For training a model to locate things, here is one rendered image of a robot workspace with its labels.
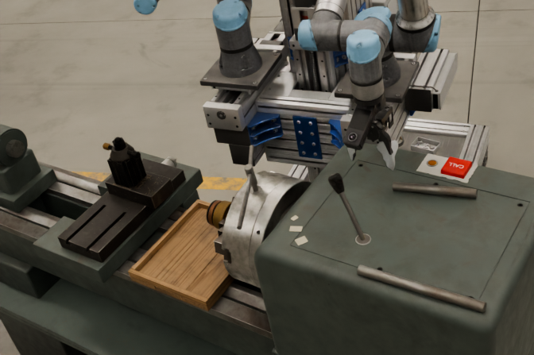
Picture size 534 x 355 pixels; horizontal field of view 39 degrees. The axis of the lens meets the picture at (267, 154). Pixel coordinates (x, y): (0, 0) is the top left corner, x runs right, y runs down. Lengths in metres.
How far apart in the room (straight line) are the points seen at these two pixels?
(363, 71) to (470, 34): 3.37
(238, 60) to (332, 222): 0.94
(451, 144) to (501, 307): 2.19
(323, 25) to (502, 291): 0.73
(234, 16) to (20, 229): 1.04
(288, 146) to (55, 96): 2.84
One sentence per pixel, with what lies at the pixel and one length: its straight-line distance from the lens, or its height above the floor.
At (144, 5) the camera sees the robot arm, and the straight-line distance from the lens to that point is 2.57.
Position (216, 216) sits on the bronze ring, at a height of 1.11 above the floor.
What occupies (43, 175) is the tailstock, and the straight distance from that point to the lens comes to 2.89.
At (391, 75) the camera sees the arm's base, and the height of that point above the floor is 1.20.
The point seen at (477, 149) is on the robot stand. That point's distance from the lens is 3.71.
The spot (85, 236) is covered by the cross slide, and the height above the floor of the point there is 0.97.
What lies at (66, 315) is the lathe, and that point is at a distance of 2.87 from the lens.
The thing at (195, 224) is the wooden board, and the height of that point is 0.88.
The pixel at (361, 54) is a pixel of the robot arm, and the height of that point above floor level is 1.62.
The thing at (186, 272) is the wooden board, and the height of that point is 0.89.
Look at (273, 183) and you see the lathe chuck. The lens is 2.01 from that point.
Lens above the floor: 2.49
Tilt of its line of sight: 36 degrees down
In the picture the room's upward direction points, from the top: 12 degrees counter-clockwise
